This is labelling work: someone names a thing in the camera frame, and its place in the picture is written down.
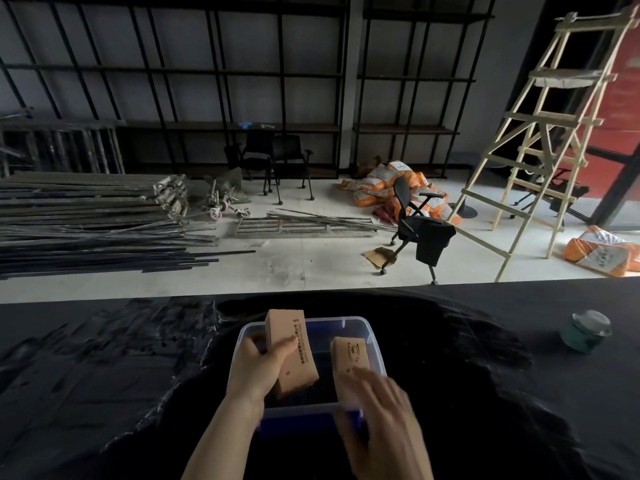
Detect person's left hand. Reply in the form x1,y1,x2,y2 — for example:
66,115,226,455
227,333,300,408

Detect person's right hand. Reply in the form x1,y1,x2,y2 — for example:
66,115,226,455
333,367,434,480

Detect long brown cardboard box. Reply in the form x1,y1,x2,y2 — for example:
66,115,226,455
264,309,320,400

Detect short brown cardboard box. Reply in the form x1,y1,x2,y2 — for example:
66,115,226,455
330,337,374,411

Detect person's left forearm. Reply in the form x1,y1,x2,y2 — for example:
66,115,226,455
181,394,266,480

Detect clear plastic bin blue rim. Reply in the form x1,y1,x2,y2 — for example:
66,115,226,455
227,316,389,439

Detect flat brown cardboard piece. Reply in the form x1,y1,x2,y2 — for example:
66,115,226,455
362,247,399,271

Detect heap of caster wheels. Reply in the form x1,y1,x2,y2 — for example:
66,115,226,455
201,167,252,224

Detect black office chair with garment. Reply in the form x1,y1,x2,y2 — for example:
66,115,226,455
379,175,457,286

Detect black garment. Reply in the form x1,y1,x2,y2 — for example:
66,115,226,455
415,219,457,268

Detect pile of orange white sacks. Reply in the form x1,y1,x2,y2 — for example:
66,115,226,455
339,160,464,226

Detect black table cover sheet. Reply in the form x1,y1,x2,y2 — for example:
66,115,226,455
0,279,640,480

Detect black folding chair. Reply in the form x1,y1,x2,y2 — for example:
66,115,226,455
271,134,316,206
223,130,277,196

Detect open brown carton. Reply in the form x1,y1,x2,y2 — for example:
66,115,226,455
356,155,384,178

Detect bundle of black metal rods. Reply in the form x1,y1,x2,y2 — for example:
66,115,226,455
0,221,257,281

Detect stack of grey metal planks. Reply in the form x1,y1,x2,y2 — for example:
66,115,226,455
0,173,190,226

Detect wide black metal shelf rack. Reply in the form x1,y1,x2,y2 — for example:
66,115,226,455
0,0,352,181

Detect narrow black metal shelf rack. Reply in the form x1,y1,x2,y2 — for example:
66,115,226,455
352,0,497,179

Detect leaning grey scaffold frames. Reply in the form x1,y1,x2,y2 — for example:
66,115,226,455
0,111,127,178

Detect single orange white sack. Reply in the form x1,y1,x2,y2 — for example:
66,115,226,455
563,225,640,280

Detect wooden step ladder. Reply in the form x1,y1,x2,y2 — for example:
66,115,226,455
446,4,640,284

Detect flat grey metal frame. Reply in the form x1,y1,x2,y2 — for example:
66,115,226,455
234,209,397,239

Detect red wall panel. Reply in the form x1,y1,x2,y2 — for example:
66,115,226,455
584,22,640,198

